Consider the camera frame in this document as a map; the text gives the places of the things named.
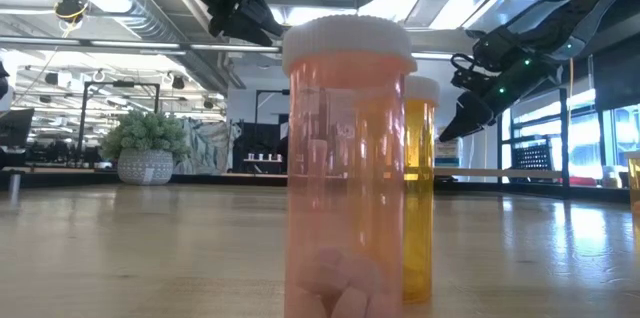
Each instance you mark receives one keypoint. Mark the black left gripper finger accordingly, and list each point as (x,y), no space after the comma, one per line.
(267,13)
(247,28)

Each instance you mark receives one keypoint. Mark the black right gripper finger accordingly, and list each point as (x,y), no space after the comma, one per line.
(467,115)

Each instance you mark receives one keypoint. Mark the large white bottle blue label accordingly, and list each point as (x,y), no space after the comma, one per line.
(447,155)

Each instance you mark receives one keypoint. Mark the small orange pill bottle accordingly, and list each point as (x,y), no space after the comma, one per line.
(635,183)

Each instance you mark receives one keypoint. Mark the black mesh crate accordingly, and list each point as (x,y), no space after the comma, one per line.
(532,158)

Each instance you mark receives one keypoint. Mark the small amber pill bottle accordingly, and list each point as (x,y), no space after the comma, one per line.
(420,183)

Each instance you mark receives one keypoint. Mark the grey patterned cover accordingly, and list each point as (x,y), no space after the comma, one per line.
(210,145)

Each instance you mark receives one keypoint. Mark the small pink pill bottle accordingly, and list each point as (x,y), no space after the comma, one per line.
(345,158)

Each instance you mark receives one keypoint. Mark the green succulent in grey pot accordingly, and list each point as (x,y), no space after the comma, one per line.
(145,133)

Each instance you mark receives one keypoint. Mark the dark computer monitor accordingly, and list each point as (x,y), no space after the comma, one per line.
(15,128)

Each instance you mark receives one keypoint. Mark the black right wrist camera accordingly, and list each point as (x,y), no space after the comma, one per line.
(470,78)

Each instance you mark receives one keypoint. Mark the black stand frame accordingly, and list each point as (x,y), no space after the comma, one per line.
(270,91)

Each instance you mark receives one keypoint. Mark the black metal rack frame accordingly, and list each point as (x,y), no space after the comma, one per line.
(120,84)

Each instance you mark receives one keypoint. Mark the black ceiling camera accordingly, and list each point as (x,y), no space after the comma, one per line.
(70,8)

